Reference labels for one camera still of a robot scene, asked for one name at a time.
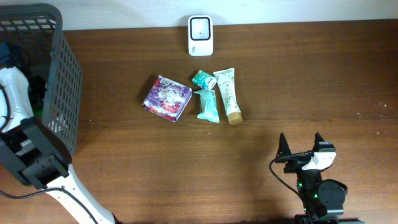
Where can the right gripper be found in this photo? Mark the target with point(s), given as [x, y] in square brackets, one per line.
[296, 161]

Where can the white leafy cream tube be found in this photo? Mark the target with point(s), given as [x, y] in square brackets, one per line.
[226, 84]

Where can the mint green wipes packet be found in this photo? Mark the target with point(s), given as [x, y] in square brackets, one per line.
[209, 110]

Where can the small teal tissue pack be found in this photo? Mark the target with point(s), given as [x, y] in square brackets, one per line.
[204, 80]

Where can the purple floral pack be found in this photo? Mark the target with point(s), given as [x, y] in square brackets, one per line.
[167, 98]

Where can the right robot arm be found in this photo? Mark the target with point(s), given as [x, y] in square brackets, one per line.
[322, 199]

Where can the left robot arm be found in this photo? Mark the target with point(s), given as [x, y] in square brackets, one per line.
[35, 156]

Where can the white barcode scanner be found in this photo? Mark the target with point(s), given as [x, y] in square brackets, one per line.
[200, 36]

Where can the grey plastic mesh basket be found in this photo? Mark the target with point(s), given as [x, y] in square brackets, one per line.
[36, 31]

